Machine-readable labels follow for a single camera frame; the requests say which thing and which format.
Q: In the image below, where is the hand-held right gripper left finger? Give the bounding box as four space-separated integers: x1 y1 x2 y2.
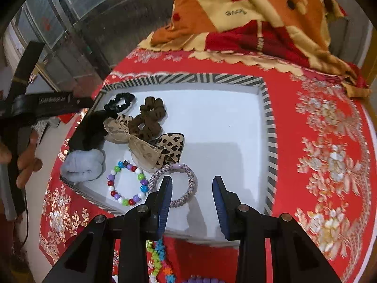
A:
41 175 173 283

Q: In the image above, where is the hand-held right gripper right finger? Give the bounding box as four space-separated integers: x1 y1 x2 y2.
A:
212 176 344 283

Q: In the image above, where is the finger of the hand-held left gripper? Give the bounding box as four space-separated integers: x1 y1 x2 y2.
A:
69 110 108 154

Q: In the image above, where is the grey fluffy scrunchie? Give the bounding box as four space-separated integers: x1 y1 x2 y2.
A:
60 149 106 183

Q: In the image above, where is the pink woven bracelet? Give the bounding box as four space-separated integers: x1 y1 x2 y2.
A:
147 163 197 208

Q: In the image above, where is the black scrunchie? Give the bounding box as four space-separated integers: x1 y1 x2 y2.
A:
103 92 136 115

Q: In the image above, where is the colourful star bead bracelet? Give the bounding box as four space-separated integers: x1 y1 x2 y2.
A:
146 237 177 283

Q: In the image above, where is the beige print bow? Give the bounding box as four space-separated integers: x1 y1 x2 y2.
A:
103 115 161 173

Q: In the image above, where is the multicolour round bead bracelet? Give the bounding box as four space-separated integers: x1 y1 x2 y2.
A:
107 161 148 207

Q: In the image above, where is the brown scrunchie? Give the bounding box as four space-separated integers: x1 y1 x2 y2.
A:
128 96 167 140

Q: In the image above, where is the leopard print bow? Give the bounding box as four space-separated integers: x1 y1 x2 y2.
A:
152 133 186 166

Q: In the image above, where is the striped shallow box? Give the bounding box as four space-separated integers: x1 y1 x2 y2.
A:
59 72 279 244

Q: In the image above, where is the person's left hand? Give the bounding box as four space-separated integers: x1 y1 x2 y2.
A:
16 130 43 188

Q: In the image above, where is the red floral tablecloth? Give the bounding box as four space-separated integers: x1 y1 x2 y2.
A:
38 47 373 283

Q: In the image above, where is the glass sliding door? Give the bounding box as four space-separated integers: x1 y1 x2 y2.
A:
12 0 168 95

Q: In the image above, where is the orange printed blanket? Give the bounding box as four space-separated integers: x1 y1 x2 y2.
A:
138 0 372 98

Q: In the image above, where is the purple bead bracelet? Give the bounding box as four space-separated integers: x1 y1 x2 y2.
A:
181 275 220 283

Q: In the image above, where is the black cable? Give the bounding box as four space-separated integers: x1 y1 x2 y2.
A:
18 193 30 251

